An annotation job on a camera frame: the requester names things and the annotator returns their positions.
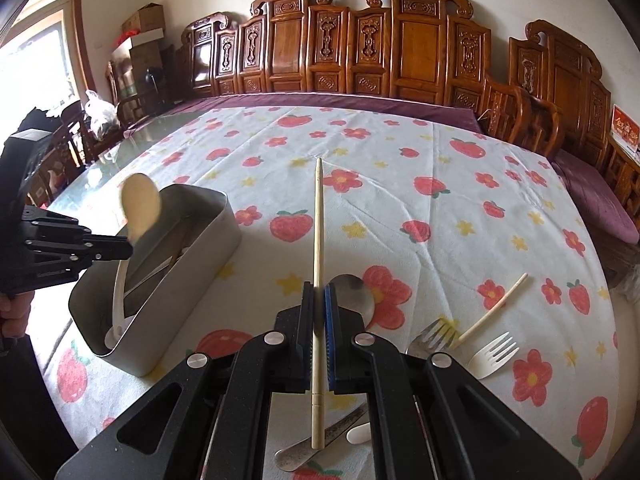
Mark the metal fork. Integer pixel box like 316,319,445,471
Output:
407,318,458,359

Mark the white plastic fork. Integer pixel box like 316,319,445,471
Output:
344,330,522,446

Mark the cream plastic chopstick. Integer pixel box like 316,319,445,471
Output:
310,158,326,451
451,273,529,349

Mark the metal spoon black handle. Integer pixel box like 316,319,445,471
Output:
273,274,375,472

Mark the person's left hand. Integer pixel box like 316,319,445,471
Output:
0,292,35,338

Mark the dark wooden chair left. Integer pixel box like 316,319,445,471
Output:
26,101,124,209

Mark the grey metal rectangular tin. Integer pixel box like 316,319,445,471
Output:
68,184,241,377

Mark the white plastic bag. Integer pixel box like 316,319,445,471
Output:
85,90,120,140

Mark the strawberry flower tablecloth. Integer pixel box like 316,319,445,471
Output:
46,106,620,479

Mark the white box with red item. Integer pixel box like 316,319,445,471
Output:
112,28,165,60

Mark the brown cardboard box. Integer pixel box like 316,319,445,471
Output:
122,2,166,32

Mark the purple armchair cushion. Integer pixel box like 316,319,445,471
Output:
551,150,639,245

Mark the purple sofa cushion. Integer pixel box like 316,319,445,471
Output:
124,91,484,137

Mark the carved wooden armchair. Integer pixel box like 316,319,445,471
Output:
506,18,640,201

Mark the red calendar card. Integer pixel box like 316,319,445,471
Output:
611,105,639,154

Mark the long carved wooden sofa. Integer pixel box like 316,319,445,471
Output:
174,0,566,158

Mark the wooden window door frame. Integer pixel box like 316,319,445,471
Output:
1,0,96,99

